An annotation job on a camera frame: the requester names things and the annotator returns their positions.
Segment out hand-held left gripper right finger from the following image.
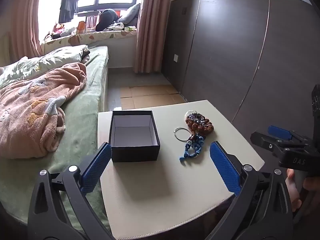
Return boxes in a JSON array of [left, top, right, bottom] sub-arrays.
[[209, 141, 293, 240]]

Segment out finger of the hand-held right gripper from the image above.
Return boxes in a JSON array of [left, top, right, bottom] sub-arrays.
[[267, 125, 312, 144], [250, 131, 288, 157]]

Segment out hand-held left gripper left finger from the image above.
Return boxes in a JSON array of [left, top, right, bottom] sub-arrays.
[[28, 142, 115, 240]]

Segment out black cardboard box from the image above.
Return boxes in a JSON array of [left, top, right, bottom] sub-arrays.
[[108, 110, 161, 163]]

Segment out blue knotted cord bracelet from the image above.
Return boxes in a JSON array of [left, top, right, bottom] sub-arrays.
[[179, 134, 205, 161]]

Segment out brown bead bracelet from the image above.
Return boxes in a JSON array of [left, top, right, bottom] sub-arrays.
[[185, 112, 214, 133]]

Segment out silver metal hoop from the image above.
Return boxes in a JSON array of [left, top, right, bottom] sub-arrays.
[[174, 127, 192, 141]]

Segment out person's right hand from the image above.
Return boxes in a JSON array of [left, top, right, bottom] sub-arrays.
[[286, 169, 320, 217]]

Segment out bed with green sheet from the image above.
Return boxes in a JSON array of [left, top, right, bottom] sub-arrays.
[[0, 45, 110, 232]]

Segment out pink fleece blanket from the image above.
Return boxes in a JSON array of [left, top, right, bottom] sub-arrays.
[[0, 62, 88, 159]]

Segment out dark brown wardrobe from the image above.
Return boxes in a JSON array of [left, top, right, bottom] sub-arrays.
[[162, 0, 320, 140]]

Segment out flattened cardboard sheet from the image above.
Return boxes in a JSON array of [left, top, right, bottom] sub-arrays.
[[120, 84, 187, 110]]

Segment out pale floral quilt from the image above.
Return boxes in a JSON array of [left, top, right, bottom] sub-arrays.
[[0, 44, 90, 88]]

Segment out leaf print window seat cushion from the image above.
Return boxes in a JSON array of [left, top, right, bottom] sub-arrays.
[[41, 28, 137, 53]]

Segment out pink curtain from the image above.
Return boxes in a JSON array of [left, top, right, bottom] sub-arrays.
[[133, 0, 172, 74], [0, 0, 50, 58]]

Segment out black clothing pile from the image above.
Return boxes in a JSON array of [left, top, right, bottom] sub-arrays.
[[96, 9, 121, 32]]

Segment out grey pillow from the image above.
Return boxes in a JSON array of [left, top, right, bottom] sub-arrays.
[[117, 3, 141, 27]]

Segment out hanging dark clothes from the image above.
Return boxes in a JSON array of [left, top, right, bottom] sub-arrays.
[[58, 0, 87, 24]]

